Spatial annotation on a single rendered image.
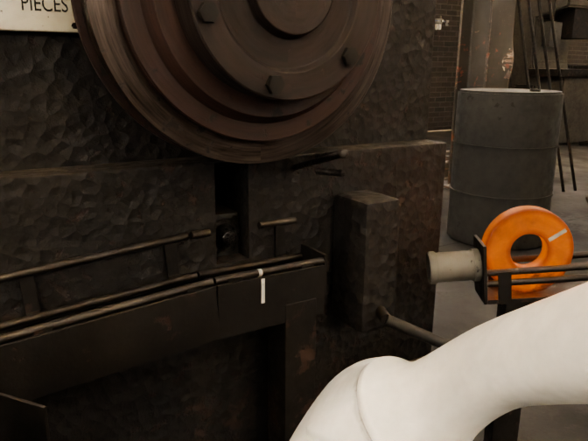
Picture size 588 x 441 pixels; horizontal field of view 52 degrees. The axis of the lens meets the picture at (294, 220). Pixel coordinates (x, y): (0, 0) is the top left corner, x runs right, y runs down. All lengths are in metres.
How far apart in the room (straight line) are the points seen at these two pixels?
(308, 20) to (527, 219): 0.54
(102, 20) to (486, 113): 2.89
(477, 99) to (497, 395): 3.19
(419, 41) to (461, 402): 0.94
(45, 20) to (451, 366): 0.71
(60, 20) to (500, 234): 0.78
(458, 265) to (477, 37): 4.26
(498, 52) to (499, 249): 4.06
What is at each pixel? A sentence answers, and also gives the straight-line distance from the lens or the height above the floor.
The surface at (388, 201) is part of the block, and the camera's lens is 1.04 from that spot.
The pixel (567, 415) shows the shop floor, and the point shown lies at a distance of 2.08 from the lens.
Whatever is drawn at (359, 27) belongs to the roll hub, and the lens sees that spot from 0.86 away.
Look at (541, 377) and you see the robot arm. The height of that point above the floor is 0.87.
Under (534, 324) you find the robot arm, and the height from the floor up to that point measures 0.90.
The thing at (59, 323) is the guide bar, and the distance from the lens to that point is 0.85.
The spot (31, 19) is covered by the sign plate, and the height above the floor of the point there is 1.07.
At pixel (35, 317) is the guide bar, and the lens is 0.90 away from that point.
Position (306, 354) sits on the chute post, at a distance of 1.02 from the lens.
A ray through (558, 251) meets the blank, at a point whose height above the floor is 0.71.
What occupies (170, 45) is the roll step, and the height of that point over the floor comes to 1.04.
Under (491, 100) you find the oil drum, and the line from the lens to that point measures 3.49.
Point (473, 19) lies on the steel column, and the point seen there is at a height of 1.37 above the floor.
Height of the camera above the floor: 1.02
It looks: 15 degrees down
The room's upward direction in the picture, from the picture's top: 1 degrees clockwise
